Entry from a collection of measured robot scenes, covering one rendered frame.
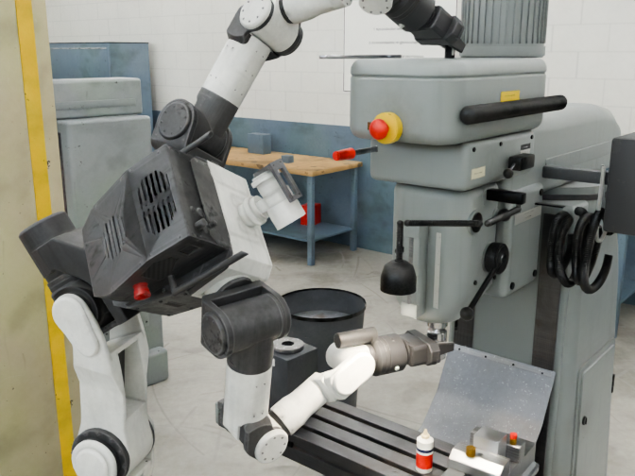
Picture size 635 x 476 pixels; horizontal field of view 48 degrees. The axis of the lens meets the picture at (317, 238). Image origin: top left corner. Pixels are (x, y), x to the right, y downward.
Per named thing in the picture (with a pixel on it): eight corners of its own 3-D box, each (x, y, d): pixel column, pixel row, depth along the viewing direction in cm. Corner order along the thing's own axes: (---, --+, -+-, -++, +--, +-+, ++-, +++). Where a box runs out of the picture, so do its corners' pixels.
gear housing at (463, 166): (466, 194, 142) (469, 143, 140) (367, 179, 157) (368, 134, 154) (535, 172, 167) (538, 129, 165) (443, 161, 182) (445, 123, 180)
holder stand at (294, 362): (287, 423, 196) (286, 356, 191) (235, 397, 211) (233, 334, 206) (317, 408, 204) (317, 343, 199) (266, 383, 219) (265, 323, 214)
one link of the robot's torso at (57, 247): (4, 242, 154) (60, 203, 147) (42, 228, 166) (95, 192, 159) (72, 351, 156) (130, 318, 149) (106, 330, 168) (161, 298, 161)
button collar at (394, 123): (397, 144, 137) (397, 113, 135) (370, 143, 140) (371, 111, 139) (403, 144, 138) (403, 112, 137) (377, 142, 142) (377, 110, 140)
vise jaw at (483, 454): (499, 486, 156) (500, 470, 155) (447, 467, 163) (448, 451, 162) (509, 473, 160) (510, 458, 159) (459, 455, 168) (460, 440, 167)
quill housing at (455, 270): (458, 335, 154) (466, 190, 146) (379, 314, 167) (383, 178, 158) (497, 312, 168) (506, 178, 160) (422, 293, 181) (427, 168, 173)
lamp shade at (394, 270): (381, 295, 139) (382, 264, 138) (379, 283, 146) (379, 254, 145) (418, 296, 139) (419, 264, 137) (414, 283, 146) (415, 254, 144)
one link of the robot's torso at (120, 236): (73, 344, 132) (219, 260, 119) (46, 190, 146) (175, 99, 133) (179, 357, 157) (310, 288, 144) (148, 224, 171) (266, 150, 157)
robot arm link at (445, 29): (411, 55, 154) (374, 25, 147) (429, 15, 155) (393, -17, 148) (453, 55, 144) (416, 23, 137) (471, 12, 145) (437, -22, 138)
